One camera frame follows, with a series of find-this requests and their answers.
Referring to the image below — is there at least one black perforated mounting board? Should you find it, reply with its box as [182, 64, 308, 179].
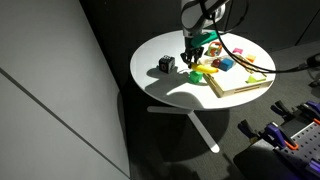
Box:
[275, 122, 320, 177]

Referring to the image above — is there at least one white round table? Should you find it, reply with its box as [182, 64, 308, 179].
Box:
[130, 31, 275, 153]

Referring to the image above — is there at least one purple orange spring clamp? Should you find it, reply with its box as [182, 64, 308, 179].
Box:
[264, 123, 299, 150]

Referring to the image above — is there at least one lime green wedge block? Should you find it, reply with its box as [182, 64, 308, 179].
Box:
[246, 74, 266, 83]

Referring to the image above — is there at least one multicolour open frame cube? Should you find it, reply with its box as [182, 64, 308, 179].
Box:
[206, 41, 222, 57]

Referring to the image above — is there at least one dark red apple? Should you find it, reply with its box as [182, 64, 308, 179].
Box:
[211, 59, 221, 68]

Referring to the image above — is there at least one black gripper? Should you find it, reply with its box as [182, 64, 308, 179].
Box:
[180, 37, 204, 65]

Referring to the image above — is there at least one black white dotted cube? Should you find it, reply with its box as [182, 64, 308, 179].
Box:
[159, 55, 175, 73]

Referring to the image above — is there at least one pink cube block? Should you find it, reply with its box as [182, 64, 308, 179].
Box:
[232, 48, 243, 55]

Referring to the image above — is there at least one blue cube block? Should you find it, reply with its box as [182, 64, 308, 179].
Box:
[219, 58, 234, 71]

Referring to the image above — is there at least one wooden tray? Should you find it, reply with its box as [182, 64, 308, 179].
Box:
[203, 55, 273, 98]

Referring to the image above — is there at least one orange cube block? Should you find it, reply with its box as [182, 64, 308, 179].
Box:
[246, 54, 256, 63]

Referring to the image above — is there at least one yellow banana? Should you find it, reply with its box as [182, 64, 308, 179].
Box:
[190, 63, 218, 74]

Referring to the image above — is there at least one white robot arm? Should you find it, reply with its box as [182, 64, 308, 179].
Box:
[180, 0, 229, 64]

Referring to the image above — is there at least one green cube block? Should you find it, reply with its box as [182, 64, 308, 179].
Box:
[189, 71, 203, 83]

